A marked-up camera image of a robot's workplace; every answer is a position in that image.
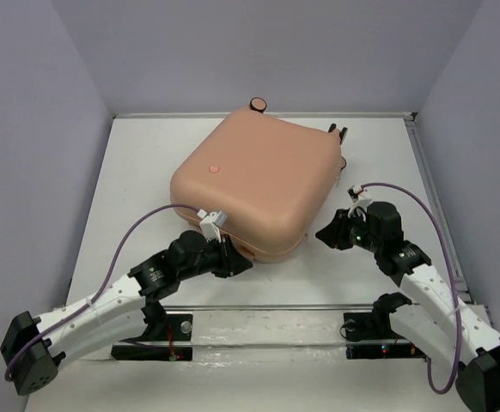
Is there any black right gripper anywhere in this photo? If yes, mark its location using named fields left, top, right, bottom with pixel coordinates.
left=313, top=207, right=381, bottom=253

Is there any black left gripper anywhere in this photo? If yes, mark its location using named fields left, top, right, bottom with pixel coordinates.
left=178, top=233, right=252, bottom=281

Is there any pink hard-shell suitcase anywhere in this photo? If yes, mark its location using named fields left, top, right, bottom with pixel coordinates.
left=170, top=97, right=348, bottom=263

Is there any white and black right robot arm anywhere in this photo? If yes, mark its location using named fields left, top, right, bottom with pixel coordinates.
left=315, top=202, right=500, bottom=411

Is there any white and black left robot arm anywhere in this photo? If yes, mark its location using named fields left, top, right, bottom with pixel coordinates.
left=0, top=230, right=253, bottom=396

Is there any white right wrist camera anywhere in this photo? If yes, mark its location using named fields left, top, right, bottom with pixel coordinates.
left=347, top=185, right=373, bottom=216

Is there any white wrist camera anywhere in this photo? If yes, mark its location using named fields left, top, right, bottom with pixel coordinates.
left=197, top=209, right=228, bottom=242
left=347, top=185, right=373, bottom=216

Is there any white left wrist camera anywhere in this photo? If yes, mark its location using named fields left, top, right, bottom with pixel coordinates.
left=197, top=209, right=228, bottom=242

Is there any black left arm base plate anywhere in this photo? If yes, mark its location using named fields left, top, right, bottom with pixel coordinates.
left=111, top=312, right=193, bottom=362

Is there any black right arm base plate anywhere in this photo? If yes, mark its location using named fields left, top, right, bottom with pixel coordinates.
left=339, top=312, right=425, bottom=361

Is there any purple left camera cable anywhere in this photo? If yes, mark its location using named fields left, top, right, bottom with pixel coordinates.
left=3, top=203, right=204, bottom=383

